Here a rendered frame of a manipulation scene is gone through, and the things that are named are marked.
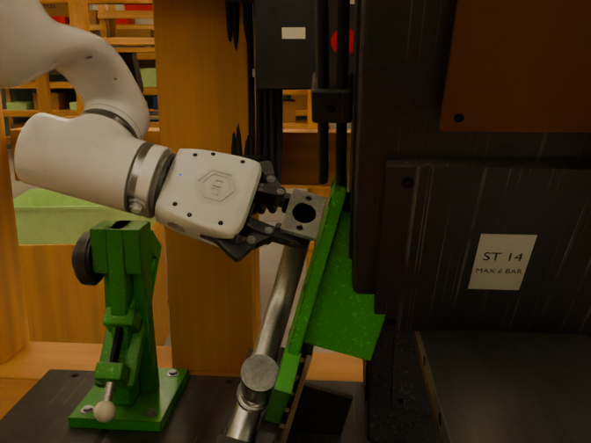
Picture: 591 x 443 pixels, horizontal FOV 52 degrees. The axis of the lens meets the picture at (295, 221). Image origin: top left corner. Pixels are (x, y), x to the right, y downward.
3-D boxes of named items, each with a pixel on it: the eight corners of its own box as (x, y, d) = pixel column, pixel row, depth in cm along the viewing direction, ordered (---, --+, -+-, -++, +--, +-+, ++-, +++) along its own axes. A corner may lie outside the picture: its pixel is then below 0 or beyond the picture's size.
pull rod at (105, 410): (112, 427, 78) (108, 387, 76) (91, 426, 78) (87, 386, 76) (127, 403, 83) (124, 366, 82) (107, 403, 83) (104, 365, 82)
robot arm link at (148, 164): (119, 192, 63) (147, 199, 63) (149, 127, 67) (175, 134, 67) (128, 228, 70) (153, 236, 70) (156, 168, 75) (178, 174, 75)
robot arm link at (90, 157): (156, 172, 76) (126, 227, 70) (54, 143, 76) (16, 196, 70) (155, 121, 69) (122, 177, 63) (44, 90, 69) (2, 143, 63)
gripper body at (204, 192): (137, 203, 63) (240, 232, 63) (171, 128, 68) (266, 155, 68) (144, 235, 70) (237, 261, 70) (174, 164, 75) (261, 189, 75)
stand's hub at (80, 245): (90, 293, 82) (84, 240, 80) (67, 293, 82) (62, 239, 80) (110, 274, 89) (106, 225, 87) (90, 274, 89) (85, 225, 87)
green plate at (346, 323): (356, 411, 60) (422, 213, 54) (275, 388, 60) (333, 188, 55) (355, 357, 71) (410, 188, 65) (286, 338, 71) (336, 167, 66)
